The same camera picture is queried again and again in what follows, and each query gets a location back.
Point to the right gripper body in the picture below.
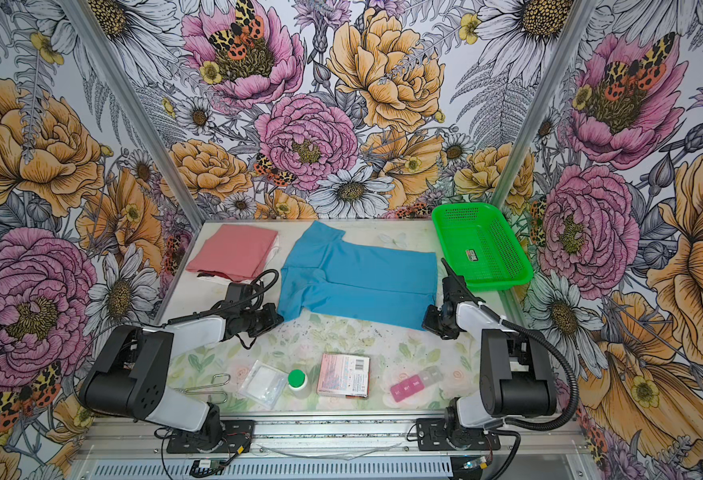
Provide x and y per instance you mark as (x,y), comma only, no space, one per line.
(436,323)

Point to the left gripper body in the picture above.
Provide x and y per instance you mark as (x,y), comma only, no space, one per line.
(258,321)

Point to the blue t shirt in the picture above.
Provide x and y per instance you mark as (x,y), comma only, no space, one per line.
(325,274)

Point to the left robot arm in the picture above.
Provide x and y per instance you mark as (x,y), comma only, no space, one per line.
(129,378)

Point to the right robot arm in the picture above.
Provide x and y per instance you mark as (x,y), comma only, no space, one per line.
(516,385)

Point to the folded red t shirt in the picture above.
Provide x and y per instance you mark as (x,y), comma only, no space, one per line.
(246,234)

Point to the pink pill organizer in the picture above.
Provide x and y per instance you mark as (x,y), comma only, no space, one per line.
(416,383)

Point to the clear plastic bag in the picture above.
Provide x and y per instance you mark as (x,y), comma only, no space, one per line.
(264,385)

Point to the green plastic basket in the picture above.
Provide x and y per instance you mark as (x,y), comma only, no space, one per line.
(480,246)

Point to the green capped small bottle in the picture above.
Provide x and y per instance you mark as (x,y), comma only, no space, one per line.
(298,383)

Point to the metal paper clip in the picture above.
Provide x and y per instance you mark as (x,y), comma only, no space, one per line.
(215,392)

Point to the pink printed card box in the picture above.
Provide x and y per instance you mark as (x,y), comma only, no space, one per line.
(344,375)

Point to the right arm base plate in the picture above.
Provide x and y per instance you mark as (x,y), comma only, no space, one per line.
(432,434)

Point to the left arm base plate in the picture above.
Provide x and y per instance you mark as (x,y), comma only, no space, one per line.
(227,437)

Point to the white vented cable duct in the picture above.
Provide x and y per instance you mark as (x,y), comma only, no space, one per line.
(430,467)

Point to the aluminium front rail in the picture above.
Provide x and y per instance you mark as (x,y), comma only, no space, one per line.
(302,433)

